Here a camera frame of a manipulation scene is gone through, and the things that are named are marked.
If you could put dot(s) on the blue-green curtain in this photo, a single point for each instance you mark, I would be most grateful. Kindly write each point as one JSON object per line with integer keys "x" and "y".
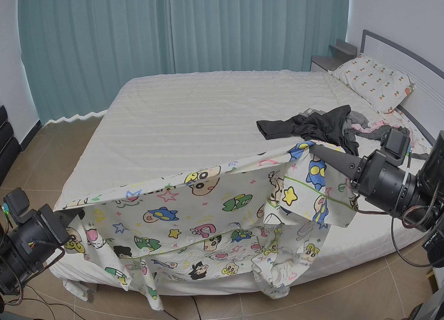
{"x": 260, "y": 17}
{"x": 86, "y": 34}

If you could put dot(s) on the black garment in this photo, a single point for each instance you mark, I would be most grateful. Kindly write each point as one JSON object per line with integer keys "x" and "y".
{"x": 326, "y": 124}

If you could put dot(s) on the white printed pillow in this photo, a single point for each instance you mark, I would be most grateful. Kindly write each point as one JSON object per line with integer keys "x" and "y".
{"x": 374, "y": 79}

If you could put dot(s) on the pink garment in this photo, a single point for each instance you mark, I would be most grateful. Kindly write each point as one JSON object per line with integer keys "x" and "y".
{"x": 362, "y": 128}

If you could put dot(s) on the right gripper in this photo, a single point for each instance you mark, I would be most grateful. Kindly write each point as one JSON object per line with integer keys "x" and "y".
{"x": 385, "y": 180}

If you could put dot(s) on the grey bedside table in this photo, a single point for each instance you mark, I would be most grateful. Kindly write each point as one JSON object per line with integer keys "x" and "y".
{"x": 324, "y": 63}

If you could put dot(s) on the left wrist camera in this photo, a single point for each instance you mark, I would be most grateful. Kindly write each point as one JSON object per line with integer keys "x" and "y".
{"x": 17, "y": 204}

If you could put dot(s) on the bed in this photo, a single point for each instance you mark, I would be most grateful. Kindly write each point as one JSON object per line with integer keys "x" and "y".
{"x": 208, "y": 110}

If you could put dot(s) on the dark grey garment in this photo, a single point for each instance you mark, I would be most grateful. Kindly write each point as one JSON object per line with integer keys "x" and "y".
{"x": 381, "y": 133}

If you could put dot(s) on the white printed pyjama top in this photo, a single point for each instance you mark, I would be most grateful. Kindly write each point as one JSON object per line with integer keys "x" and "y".
{"x": 173, "y": 214}

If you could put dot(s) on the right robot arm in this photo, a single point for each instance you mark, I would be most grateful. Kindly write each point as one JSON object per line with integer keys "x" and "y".
{"x": 430, "y": 180}

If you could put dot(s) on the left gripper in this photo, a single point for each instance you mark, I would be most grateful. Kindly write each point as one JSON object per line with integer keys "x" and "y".
{"x": 52, "y": 228}

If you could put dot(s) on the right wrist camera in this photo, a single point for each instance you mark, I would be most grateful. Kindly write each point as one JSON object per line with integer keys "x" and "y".
{"x": 395, "y": 145}

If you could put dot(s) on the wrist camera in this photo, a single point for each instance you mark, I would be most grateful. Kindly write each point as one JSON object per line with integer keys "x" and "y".
{"x": 395, "y": 145}
{"x": 17, "y": 204}

